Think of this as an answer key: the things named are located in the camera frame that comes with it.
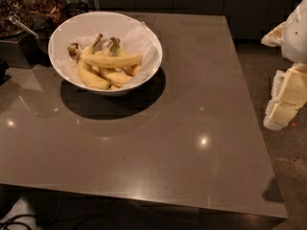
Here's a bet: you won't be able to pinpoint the white ceramic bowl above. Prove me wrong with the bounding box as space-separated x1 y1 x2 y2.
48 11 163 96

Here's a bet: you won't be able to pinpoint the metal serving spoon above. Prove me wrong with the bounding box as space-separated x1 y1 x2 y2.
9 15 39 39

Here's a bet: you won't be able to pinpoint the glass jar of snacks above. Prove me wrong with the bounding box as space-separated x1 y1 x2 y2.
26 0 66 25

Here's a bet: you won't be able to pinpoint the yellow banana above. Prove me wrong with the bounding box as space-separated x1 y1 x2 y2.
78 34 110 90
67 43 142 68
99 68 131 87

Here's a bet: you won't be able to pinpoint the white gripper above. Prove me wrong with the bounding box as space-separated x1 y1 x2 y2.
261 0 307 130

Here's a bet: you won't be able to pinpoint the green-stemmed back banana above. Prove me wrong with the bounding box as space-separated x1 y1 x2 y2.
103 37 141 76

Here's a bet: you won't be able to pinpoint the glass bowl of nuts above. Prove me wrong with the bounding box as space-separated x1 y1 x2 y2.
0 0 34 38

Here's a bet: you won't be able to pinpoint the black floor cables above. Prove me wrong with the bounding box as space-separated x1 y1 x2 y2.
0 213 36 230

